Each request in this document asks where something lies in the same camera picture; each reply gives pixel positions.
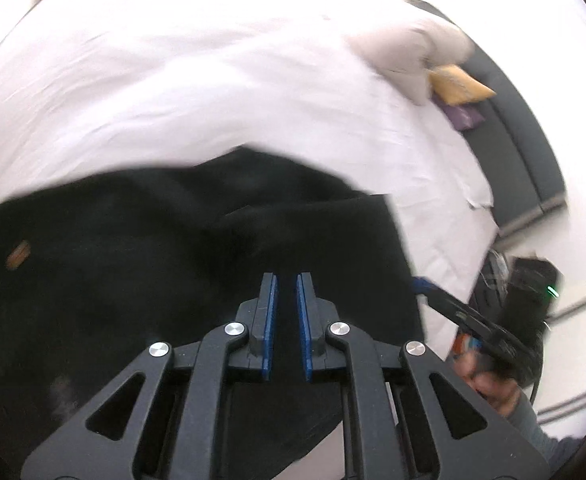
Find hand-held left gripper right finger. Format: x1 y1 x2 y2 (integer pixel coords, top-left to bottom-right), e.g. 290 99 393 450
295 271 551 480

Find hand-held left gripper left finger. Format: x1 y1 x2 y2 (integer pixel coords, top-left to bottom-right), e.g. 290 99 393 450
20 272 280 480

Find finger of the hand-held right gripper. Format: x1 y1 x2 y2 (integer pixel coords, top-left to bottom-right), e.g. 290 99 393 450
413 277 516 361

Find black pants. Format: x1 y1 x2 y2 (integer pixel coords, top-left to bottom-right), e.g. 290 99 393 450
0 147 426 476

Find person's right forearm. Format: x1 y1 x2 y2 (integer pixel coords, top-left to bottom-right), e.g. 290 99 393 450
508 392 586 467

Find person's right hand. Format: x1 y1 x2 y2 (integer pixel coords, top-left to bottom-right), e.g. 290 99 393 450
455 349 524 417

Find grey upholstered headboard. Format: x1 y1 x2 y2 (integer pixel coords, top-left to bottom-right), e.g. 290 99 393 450
405 0 568 233

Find purple patterned pillow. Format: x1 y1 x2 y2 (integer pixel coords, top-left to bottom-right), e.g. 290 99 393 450
433 97 486 132

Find yellow patterned pillow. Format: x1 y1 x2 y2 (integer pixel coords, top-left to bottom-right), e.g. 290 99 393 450
427 64 497 107

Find white pillow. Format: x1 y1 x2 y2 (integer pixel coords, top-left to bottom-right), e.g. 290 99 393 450
293 0 476 106

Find white cable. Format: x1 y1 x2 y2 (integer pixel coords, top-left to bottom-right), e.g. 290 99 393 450
480 247 511 291

